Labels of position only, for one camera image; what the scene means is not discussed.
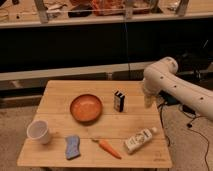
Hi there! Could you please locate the white lotion bottle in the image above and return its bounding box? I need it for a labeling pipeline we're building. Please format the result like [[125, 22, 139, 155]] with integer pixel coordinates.
[[124, 127, 158, 154]]

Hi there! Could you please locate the orange object on shelf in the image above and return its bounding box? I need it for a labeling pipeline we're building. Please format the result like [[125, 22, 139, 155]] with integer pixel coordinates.
[[91, 0, 123, 16]]

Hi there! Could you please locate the black cable on floor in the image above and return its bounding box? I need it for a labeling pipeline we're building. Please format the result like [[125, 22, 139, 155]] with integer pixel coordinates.
[[157, 96, 211, 171]]

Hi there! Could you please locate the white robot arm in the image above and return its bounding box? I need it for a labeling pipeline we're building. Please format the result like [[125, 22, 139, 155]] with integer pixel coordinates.
[[143, 57, 213, 121]]

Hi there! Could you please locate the orange bowl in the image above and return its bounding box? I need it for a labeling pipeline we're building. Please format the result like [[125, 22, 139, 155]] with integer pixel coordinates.
[[70, 94, 102, 123]]

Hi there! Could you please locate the vertical black cable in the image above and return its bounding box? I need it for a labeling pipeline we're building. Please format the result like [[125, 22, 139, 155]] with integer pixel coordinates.
[[124, 18, 132, 81]]

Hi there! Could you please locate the orange carrot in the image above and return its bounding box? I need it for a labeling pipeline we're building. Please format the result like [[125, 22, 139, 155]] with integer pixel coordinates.
[[93, 139, 121, 159]]

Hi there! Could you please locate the black object on shelf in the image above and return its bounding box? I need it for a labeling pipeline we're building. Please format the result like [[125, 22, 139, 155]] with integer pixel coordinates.
[[68, 4, 92, 18]]

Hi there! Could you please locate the blue sponge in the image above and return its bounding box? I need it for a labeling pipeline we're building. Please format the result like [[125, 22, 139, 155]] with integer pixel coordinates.
[[65, 135, 80, 160]]

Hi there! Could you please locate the wooden folding table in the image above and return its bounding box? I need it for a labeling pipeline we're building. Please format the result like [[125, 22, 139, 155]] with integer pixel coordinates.
[[17, 80, 172, 169]]

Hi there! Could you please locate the black and white eraser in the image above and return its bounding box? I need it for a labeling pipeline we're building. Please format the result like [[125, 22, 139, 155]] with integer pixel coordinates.
[[114, 91, 125, 112]]

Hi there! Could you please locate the white plastic cup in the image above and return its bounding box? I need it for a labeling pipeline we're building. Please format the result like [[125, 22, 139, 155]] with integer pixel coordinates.
[[27, 120, 51, 144]]

